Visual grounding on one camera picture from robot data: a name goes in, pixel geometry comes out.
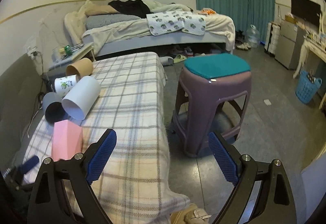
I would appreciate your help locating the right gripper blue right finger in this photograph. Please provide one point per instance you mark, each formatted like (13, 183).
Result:
(226, 156)

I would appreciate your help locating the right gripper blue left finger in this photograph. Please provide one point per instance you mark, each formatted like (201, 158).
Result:
(97, 155)

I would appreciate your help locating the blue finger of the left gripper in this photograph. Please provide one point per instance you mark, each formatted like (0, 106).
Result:
(29, 164)

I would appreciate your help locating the pink faceted plastic cup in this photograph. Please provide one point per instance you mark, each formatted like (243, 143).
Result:
(67, 140)

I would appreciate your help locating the white plastic cup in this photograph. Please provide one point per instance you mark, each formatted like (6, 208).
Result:
(80, 99)

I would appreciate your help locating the grey plastic cup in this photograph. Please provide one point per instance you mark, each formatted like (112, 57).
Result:
(52, 107)

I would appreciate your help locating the white cup with green print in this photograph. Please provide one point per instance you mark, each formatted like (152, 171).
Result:
(65, 84)

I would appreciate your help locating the brown paper cup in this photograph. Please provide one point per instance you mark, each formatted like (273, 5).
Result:
(82, 68)

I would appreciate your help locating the plaid table cloth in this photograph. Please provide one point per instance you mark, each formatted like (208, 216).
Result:
(133, 187)

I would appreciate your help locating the purple plastic stool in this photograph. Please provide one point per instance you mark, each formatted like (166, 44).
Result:
(198, 100)

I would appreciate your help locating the grey sofa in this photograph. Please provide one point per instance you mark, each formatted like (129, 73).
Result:
(20, 87)

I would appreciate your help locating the teal stool cushion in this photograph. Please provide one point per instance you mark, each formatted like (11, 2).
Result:
(216, 65)

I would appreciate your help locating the white bedside table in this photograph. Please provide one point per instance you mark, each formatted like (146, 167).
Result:
(76, 55)

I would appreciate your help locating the green can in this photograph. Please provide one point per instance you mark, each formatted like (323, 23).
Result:
(68, 50)

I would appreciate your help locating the blue laundry basket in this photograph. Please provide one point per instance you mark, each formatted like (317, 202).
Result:
(307, 86)

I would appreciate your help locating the green slipper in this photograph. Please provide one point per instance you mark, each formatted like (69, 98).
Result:
(180, 58)

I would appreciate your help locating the bed with beige sheets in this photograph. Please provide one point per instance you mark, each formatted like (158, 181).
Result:
(121, 26)

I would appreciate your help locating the clear water jug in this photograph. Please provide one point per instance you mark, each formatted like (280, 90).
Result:
(252, 36)

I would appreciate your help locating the checkered pillow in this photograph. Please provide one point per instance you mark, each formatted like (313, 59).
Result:
(98, 21)

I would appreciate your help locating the small grey fridge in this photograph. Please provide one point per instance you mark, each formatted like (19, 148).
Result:
(289, 45)

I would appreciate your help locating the white suitcase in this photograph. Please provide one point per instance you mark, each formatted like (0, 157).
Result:
(272, 37)

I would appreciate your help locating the white leaf-print mat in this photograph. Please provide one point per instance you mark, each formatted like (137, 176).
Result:
(172, 21)

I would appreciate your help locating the black clothing on bed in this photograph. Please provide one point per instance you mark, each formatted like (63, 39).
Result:
(131, 7)

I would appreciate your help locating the white dresser table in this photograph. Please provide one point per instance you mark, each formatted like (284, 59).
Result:
(312, 53)

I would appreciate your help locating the black television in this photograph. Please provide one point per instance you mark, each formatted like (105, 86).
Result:
(306, 10)

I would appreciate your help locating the wall power outlet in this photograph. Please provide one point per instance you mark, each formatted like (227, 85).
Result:
(30, 47)

